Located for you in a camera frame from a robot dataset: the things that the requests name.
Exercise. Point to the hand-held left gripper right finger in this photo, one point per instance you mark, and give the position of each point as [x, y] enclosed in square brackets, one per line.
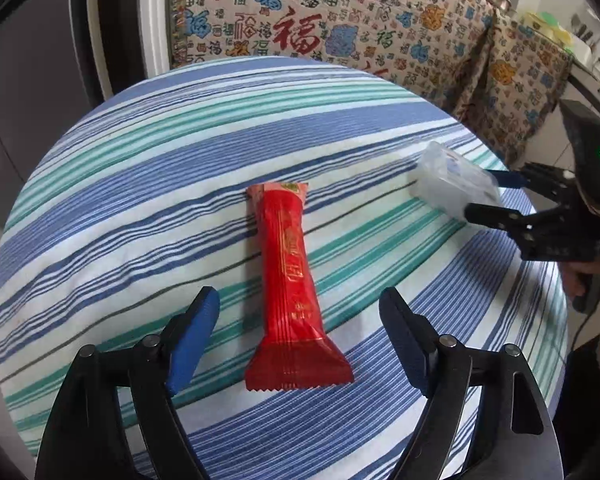
[405, 350]

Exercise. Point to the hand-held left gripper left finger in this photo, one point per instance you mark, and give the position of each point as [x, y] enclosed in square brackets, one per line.
[192, 350]

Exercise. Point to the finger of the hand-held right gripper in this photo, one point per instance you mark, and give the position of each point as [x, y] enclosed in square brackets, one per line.
[495, 216]
[507, 178]

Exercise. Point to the clear plastic box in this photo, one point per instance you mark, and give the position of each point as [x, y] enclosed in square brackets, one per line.
[450, 180]

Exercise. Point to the red snack packet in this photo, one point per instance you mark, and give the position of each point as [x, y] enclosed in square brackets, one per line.
[290, 270]

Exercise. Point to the person's right hand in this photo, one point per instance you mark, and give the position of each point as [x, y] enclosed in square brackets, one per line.
[570, 280]

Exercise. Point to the narrow printed blanket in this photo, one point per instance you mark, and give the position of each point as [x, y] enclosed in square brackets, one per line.
[520, 85]

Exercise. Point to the white knife block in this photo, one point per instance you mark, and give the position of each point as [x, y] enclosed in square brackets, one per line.
[582, 52]

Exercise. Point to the set of kitchen knives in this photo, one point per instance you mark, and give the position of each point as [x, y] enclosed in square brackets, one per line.
[585, 30]

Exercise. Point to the green yellow plastic lids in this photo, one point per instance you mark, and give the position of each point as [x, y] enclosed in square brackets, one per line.
[550, 25]

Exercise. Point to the striped tablecloth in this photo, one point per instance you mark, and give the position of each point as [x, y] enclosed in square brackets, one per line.
[130, 185]

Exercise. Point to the wide printed blanket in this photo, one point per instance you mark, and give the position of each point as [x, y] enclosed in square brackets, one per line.
[280, 10]

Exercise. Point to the grey refrigerator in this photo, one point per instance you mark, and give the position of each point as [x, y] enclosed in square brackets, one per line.
[30, 85]

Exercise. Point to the black door frame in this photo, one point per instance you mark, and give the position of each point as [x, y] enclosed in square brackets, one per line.
[115, 25]

